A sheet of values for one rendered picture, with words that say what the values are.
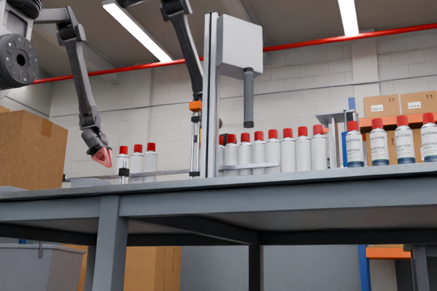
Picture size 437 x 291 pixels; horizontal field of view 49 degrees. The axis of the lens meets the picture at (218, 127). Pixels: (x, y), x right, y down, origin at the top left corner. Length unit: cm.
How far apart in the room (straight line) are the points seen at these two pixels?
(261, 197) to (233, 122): 538
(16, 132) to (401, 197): 121
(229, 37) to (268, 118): 477
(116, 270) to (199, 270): 502
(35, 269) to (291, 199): 293
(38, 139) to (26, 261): 221
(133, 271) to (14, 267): 151
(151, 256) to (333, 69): 336
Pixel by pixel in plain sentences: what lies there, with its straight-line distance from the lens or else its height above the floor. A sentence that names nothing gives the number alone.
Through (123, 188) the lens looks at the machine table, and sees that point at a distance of 131.
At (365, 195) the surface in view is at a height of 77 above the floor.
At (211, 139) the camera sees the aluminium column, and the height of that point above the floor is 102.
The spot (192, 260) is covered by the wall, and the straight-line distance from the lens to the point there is 639.
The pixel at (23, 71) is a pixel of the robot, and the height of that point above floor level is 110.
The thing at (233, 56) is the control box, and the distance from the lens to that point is 165.
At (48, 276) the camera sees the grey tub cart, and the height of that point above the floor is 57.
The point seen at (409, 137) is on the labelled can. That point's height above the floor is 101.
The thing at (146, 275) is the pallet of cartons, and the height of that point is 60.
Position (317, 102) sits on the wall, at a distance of 634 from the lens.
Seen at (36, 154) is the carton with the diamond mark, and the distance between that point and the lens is 175.
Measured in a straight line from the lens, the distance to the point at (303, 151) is 159.
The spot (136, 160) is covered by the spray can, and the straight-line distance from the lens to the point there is 186.
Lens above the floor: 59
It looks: 18 degrees up
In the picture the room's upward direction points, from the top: 1 degrees clockwise
